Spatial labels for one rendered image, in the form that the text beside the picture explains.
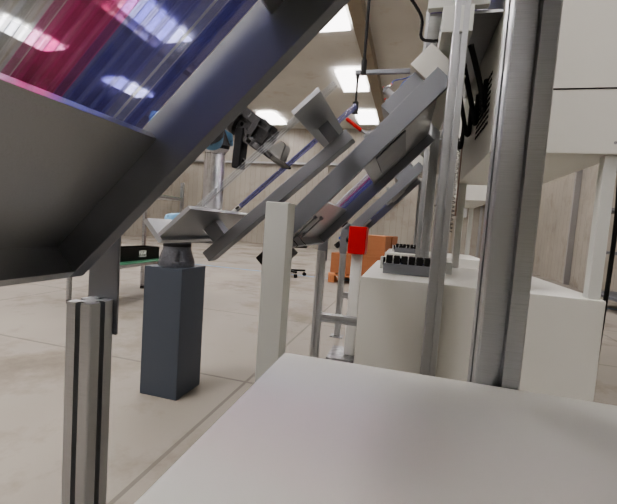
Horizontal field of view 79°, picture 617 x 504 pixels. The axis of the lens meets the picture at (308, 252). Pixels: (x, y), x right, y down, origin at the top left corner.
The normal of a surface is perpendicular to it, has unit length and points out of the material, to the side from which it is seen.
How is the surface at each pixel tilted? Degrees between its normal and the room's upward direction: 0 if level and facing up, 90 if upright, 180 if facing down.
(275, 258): 90
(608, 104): 90
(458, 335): 90
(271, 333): 90
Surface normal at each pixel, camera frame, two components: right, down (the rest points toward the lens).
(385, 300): -0.25, 0.05
